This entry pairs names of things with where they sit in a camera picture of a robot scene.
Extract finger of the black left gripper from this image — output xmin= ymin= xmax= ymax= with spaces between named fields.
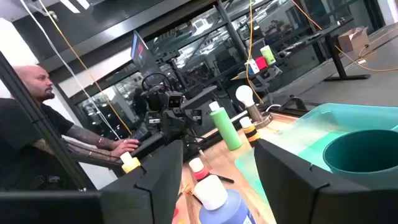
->
xmin=160 ymin=116 xmax=175 ymax=139
xmin=174 ymin=116 xmax=190 ymax=139

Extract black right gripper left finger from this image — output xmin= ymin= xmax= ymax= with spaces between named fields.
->
xmin=101 ymin=139 xmax=185 ymax=224

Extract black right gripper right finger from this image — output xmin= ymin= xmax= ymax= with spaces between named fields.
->
xmin=253 ymin=138 xmax=371 ymax=224

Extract green large paint bottle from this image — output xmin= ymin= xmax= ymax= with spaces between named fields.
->
xmin=208 ymin=101 xmax=243 ymax=152

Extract yellow large paint bottle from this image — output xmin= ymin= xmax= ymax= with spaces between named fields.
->
xmin=119 ymin=151 xmax=142 ymax=174

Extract black paintbrush orange bristles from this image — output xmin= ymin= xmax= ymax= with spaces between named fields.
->
xmin=182 ymin=183 xmax=203 ymax=206

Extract red-orange small paint bottle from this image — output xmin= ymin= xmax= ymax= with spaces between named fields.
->
xmin=188 ymin=157 xmax=211 ymax=183

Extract ochre small paint bottle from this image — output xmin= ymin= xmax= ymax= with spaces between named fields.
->
xmin=238 ymin=116 xmax=261 ymax=147

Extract blue large paint bottle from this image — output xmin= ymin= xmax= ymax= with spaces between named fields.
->
xmin=193 ymin=174 xmax=257 ymax=224

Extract grey desk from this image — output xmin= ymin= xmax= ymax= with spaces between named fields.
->
xmin=178 ymin=84 xmax=218 ymax=110

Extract person's hand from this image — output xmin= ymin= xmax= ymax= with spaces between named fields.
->
xmin=110 ymin=138 xmax=141 ymax=158

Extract light bulb on brass base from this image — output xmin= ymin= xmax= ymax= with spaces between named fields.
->
xmin=235 ymin=84 xmax=274 ymax=130

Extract translucent teal plastic tray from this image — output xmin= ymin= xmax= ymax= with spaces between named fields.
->
xmin=234 ymin=103 xmax=398 ymax=203

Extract white blue box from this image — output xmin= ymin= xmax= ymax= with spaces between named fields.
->
xmin=244 ymin=58 xmax=261 ymax=75

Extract dark teal plastic cup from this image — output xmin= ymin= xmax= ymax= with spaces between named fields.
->
xmin=322 ymin=129 xmax=398 ymax=191

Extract tilted computer monitor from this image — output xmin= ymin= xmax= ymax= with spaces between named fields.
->
xmin=129 ymin=29 xmax=163 ymax=78

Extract red box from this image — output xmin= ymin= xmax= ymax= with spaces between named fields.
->
xmin=254 ymin=56 xmax=269 ymax=71

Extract black table clamp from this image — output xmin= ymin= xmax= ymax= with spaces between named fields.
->
xmin=278 ymin=95 xmax=309 ymax=113

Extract light green canister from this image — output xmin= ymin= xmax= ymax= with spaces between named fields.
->
xmin=259 ymin=45 xmax=277 ymax=66

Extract black desk with leg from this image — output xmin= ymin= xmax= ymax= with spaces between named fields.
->
xmin=273 ymin=18 xmax=373 ymax=82

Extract person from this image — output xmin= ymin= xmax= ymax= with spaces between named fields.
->
xmin=0 ymin=64 xmax=141 ymax=191

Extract cardboard box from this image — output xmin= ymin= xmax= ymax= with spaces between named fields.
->
xmin=337 ymin=26 xmax=371 ymax=53

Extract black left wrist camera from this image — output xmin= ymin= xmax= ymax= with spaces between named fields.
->
xmin=167 ymin=92 xmax=185 ymax=109

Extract yellow hanging cable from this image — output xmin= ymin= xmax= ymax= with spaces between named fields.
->
xmin=245 ymin=0 xmax=264 ymax=105

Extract orange hanging cable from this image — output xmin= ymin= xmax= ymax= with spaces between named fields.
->
xmin=37 ymin=0 xmax=134 ymax=136

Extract white hanging cable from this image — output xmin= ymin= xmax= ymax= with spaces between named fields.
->
xmin=19 ymin=0 xmax=122 ymax=140

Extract black rig post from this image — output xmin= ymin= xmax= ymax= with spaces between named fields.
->
xmin=0 ymin=51 xmax=97 ymax=191

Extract yellow extension cable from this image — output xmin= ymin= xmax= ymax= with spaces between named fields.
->
xmin=290 ymin=0 xmax=398 ymax=73

